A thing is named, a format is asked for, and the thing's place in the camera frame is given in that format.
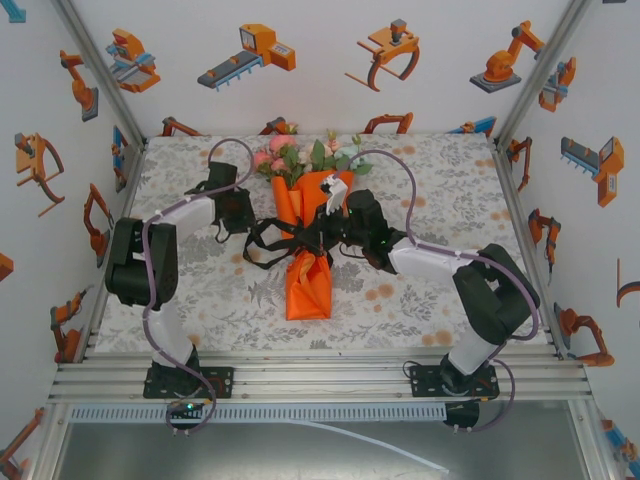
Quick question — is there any black printed ribbon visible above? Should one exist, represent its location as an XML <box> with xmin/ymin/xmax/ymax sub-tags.
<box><xmin>242</xmin><ymin>217</ymin><xmax>351</xmax><ymax>271</ymax></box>

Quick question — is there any orange wrapping paper sheet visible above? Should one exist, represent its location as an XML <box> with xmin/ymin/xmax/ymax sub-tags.
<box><xmin>272</xmin><ymin>169</ymin><xmax>359</xmax><ymax>321</ymax></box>

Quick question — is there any light blue fake flower stem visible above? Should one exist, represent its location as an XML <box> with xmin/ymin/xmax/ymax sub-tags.
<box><xmin>334</xmin><ymin>133</ymin><xmax>375</xmax><ymax>176</ymax></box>

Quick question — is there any cream fake flower stem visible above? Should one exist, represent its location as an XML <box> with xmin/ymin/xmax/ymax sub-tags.
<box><xmin>299</xmin><ymin>142</ymin><xmax>327</xmax><ymax>176</ymax></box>

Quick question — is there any pink fake flower stem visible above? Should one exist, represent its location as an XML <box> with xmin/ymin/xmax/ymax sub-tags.
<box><xmin>252</xmin><ymin>122</ymin><xmax>306</xmax><ymax>191</ymax></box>
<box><xmin>324</xmin><ymin>128</ymin><xmax>351</xmax><ymax>174</ymax></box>

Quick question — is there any floral patterned tablecloth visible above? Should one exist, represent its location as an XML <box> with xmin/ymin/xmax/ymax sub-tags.
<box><xmin>94</xmin><ymin>134</ymin><xmax>559</xmax><ymax>359</ymax></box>

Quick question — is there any small circuit board green light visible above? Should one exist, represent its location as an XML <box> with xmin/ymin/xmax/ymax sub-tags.
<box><xmin>166</xmin><ymin>399</ymin><xmax>207</xmax><ymax>417</ymax></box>

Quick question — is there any thin white tube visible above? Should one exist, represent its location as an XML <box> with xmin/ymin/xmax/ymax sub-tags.
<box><xmin>279</xmin><ymin>418</ymin><xmax>450</xmax><ymax>474</ymax></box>

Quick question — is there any grey metal base panel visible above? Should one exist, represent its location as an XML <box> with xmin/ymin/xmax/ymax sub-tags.
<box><xmin>49</xmin><ymin>422</ymin><xmax>604</xmax><ymax>480</ymax></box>

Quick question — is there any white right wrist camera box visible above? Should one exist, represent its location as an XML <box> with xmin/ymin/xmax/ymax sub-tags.
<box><xmin>319</xmin><ymin>172</ymin><xmax>349</xmax><ymax>216</ymax></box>

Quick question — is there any aluminium table side rail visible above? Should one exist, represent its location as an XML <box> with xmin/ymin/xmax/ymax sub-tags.
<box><xmin>54</xmin><ymin>138</ymin><xmax>150</xmax><ymax>364</ymax></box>
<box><xmin>492</xmin><ymin>137</ymin><xmax>569</xmax><ymax>361</ymax></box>

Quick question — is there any aluminium frame rail with grooves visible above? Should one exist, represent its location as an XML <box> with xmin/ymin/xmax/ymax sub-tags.
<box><xmin>47</xmin><ymin>355</ymin><xmax>594</xmax><ymax>405</ymax></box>

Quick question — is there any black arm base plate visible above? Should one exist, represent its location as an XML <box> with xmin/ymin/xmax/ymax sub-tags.
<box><xmin>143</xmin><ymin>366</ymin><xmax>236</xmax><ymax>400</ymax></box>
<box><xmin>408</xmin><ymin>366</ymin><xmax>501</xmax><ymax>400</ymax></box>

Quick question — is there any white slotted cable duct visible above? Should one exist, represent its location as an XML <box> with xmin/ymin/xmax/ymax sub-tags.
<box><xmin>68</xmin><ymin>403</ymin><xmax>447</xmax><ymax>425</ymax></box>

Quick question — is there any slanted aluminium frame post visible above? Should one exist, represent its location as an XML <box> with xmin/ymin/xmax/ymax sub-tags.
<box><xmin>494</xmin><ymin>0</ymin><xmax>594</xmax><ymax>146</ymax></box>
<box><xmin>49</xmin><ymin>0</ymin><xmax>149</xmax><ymax>144</ymax></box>

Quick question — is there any black box under rail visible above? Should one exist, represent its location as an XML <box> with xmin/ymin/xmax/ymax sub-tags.
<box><xmin>443</xmin><ymin>401</ymin><xmax>481</xmax><ymax>435</ymax></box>

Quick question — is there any aluminium frame leg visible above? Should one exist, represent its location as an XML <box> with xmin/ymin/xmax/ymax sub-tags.
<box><xmin>27</xmin><ymin>403</ymin><xmax>71</xmax><ymax>480</ymax></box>
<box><xmin>569</xmin><ymin>399</ymin><xmax>617</xmax><ymax>480</ymax></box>

